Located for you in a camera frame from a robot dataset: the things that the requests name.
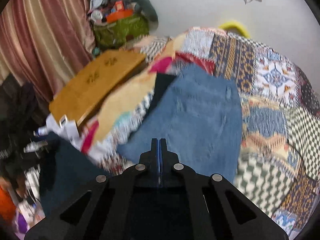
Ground yellow foam tube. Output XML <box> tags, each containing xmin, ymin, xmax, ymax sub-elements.
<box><xmin>218</xmin><ymin>20</ymin><xmax>251</xmax><ymax>38</ymax></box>

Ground green bag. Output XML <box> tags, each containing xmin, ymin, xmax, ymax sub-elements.
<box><xmin>94</xmin><ymin>14</ymin><xmax>150</xmax><ymax>49</ymax></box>

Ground striped pink curtain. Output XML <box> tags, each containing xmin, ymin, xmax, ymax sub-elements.
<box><xmin>0</xmin><ymin>0</ymin><xmax>98</xmax><ymax>103</ymax></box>

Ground white cloth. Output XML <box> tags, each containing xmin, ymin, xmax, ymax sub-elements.
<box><xmin>46</xmin><ymin>114</ymin><xmax>83</xmax><ymax>146</ymax></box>

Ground black cloth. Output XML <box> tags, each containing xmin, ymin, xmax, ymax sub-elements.
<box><xmin>149</xmin><ymin>73</ymin><xmax>177</xmax><ymax>113</ymax></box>

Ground blue jeans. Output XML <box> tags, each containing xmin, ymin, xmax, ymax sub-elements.
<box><xmin>117</xmin><ymin>64</ymin><xmax>243</xmax><ymax>183</ymax></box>

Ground orange box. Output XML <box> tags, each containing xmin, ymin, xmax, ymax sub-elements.
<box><xmin>106</xmin><ymin>9</ymin><xmax>133</xmax><ymax>23</ymax></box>

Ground dark pants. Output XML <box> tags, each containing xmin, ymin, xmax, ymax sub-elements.
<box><xmin>39</xmin><ymin>131</ymin><xmax>200</xmax><ymax>240</ymax></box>

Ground patchwork blanket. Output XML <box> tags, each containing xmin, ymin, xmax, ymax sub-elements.
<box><xmin>95</xmin><ymin>26</ymin><xmax>320</xmax><ymax>235</ymax></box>

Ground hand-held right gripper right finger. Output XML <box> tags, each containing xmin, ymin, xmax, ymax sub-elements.
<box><xmin>160</xmin><ymin>138</ymin><xmax>289</xmax><ymax>240</ymax></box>

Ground grey plush pillow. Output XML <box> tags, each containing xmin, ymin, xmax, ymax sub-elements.
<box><xmin>125</xmin><ymin>0</ymin><xmax>159</xmax><ymax>29</ymax></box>

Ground yellow paw print pillow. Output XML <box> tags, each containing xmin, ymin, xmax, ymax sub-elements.
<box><xmin>49</xmin><ymin>50</ymin><xmax>147</xmax><ymax>127</ymax></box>

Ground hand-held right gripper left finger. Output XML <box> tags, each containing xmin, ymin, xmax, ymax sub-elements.
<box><xmin>24</xmin><ymin>138</ymin><xmax>160</xmax><ymax>240</ymax></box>

